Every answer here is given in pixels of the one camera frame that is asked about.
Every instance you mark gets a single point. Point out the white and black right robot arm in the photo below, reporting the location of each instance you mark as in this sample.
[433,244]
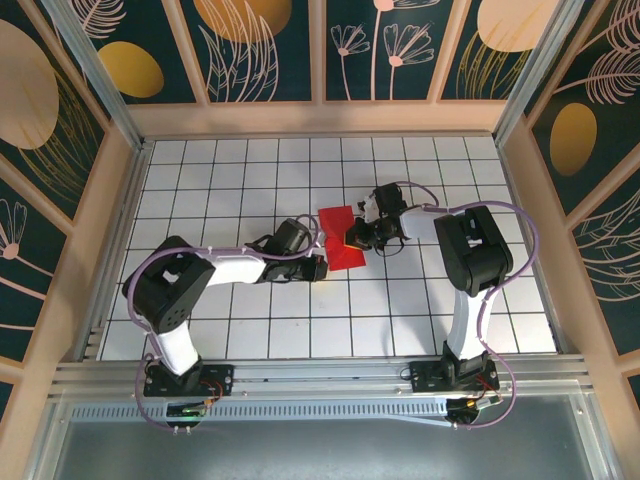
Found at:
[472,250]

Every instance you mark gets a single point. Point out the aluminium corner post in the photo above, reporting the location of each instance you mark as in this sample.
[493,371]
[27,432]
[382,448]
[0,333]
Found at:
[535,75]
[100,85]

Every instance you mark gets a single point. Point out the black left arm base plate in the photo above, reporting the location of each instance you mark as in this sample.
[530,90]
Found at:
[220,380]

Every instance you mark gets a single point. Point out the aluminium side rail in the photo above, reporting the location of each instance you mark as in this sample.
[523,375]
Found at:
[117,240]
[532,240]

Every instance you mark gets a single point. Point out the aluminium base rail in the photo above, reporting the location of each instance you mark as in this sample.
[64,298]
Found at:
[320,375]

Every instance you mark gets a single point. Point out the red paper sheet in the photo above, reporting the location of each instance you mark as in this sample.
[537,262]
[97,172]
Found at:
[337,220]

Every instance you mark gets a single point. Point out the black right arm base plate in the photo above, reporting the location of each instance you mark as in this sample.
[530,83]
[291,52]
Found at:
[425,376]

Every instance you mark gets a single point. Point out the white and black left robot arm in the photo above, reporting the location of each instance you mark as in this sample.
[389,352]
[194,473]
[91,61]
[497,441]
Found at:
[165,290]

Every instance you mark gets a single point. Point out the grey metal sheet panel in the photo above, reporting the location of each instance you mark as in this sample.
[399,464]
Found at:
[320,452]

